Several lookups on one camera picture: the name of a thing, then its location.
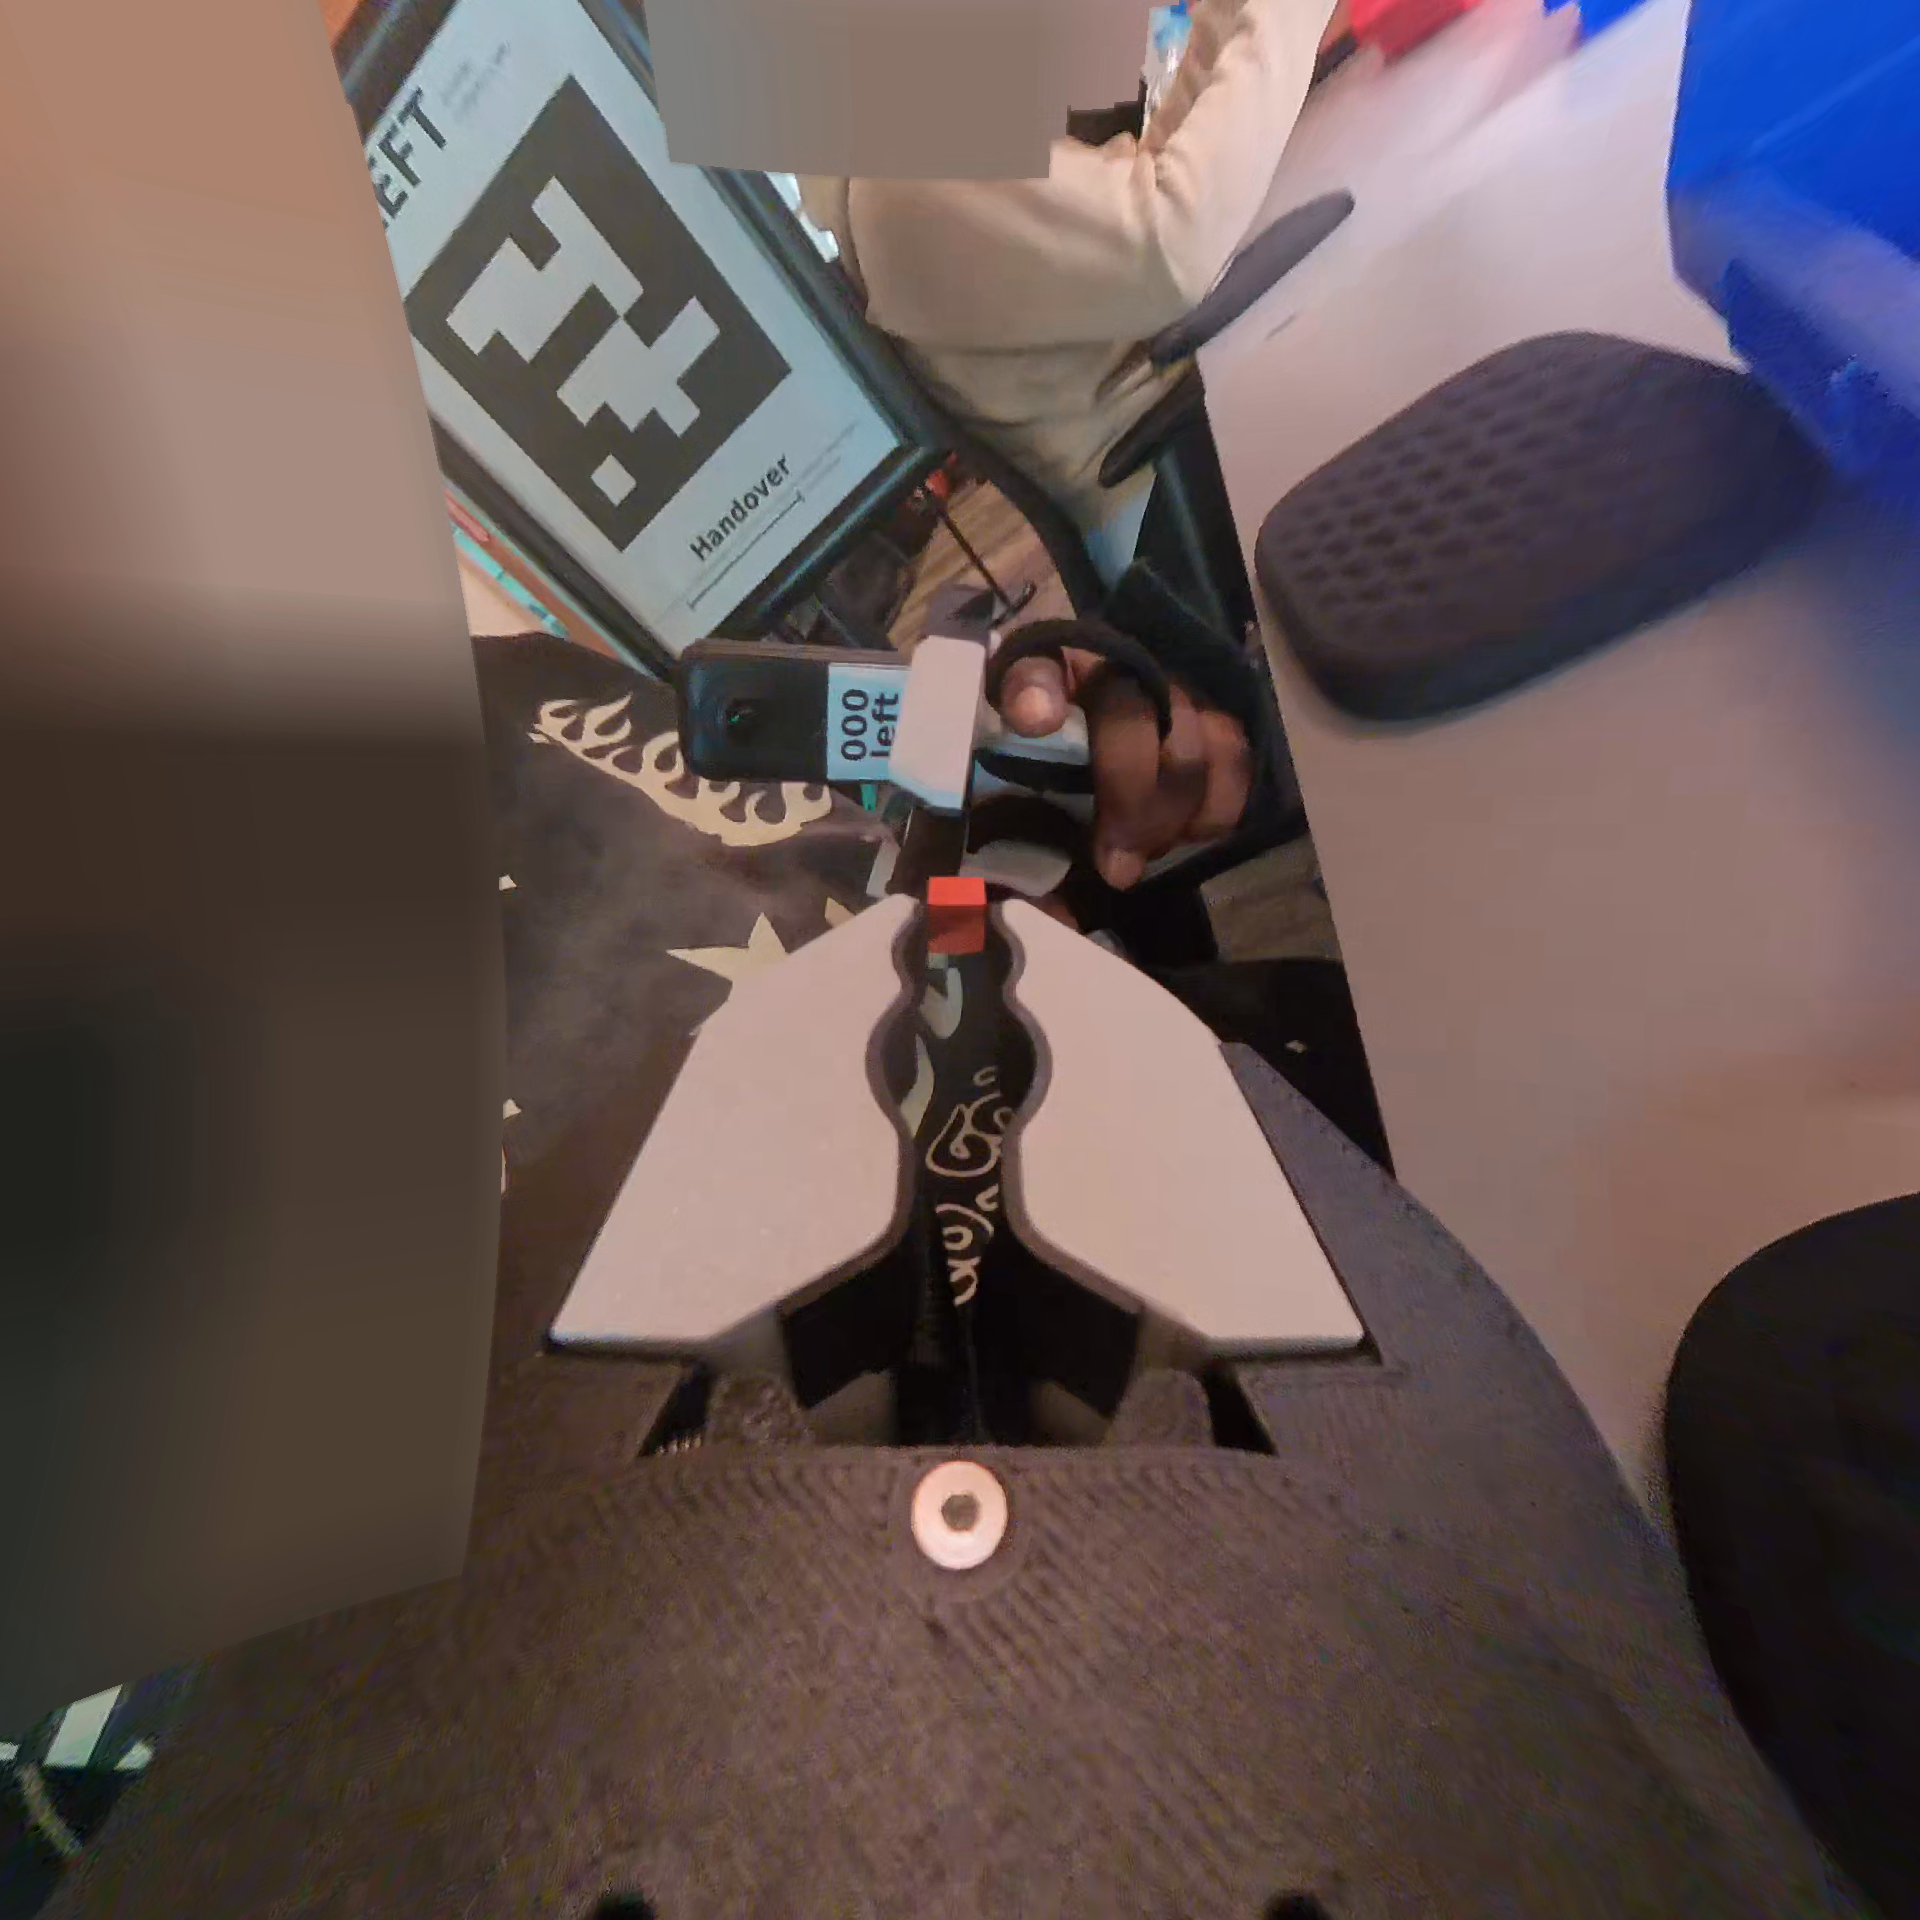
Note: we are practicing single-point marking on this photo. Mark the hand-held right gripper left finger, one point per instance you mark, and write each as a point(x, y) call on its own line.
point(750, 1172)

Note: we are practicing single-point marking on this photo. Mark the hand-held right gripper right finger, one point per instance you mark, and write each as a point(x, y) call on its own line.
point(1171, 1201)

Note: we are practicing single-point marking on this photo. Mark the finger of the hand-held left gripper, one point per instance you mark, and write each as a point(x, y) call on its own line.
point(883, 841)

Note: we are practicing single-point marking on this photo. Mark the small red block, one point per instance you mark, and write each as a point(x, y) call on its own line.
point(958, 897)

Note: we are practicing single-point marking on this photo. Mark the blue plastic bin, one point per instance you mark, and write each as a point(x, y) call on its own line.
point(1817, 242)

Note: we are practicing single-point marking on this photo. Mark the person's left hand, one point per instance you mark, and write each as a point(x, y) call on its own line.
point(1157, 765)

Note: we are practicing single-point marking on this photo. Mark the printed marker sign board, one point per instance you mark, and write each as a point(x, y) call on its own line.
point(601, 301)

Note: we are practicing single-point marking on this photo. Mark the black office chair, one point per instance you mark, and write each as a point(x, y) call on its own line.
point(1261, 269)

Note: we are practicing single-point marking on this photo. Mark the black dimpled pad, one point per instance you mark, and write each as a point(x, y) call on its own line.
point(1532, 511)
point(1817, 1560)

